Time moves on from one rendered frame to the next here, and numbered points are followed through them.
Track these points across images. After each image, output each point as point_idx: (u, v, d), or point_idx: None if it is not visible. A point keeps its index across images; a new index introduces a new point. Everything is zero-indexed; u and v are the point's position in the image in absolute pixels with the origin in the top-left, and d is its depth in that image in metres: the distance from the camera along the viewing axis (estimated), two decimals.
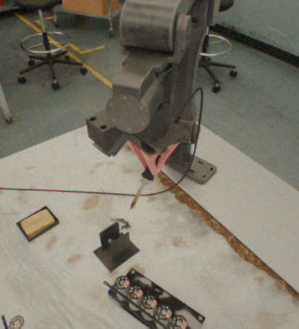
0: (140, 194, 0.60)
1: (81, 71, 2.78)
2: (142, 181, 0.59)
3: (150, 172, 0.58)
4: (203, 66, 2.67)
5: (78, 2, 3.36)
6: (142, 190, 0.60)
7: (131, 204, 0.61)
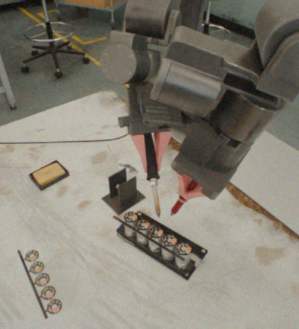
0: (157, 197, 0.57)
1: (84, 61, 2.82)
2: (154, 181, 0.57)
3: (156, 170, 0.58)
4: None
5: None
6: (157, 192, 0.57)
7: (157, 211, 0.56)
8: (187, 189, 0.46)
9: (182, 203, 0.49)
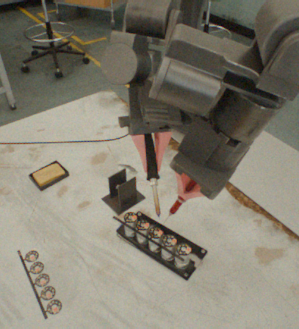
0: (157, 197, 0.57)
1: (84, 61, 2.82)
2: (154, 181, 0.57)
3: (156, 170, 0.58)
4: None
5: None
6: (157, 192, 0.57)
7: (157, 211, 0.56)
8: (186, 189, 0.46)
9: (181, 203, 0.49)
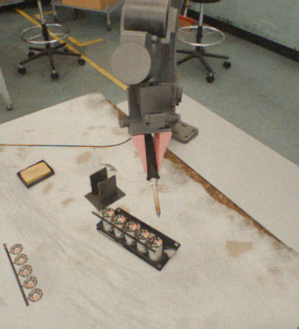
0: (157, 197, 0.57)
1: (79, 62, 2.87)
2: (154, 181, 0.57)
3: (156, 170, 0.58)
4: (197, 56, 2.76)
5: None
6: (157, 192, 0.57)
7: (157, 211, 0.56)
8: None
9: None
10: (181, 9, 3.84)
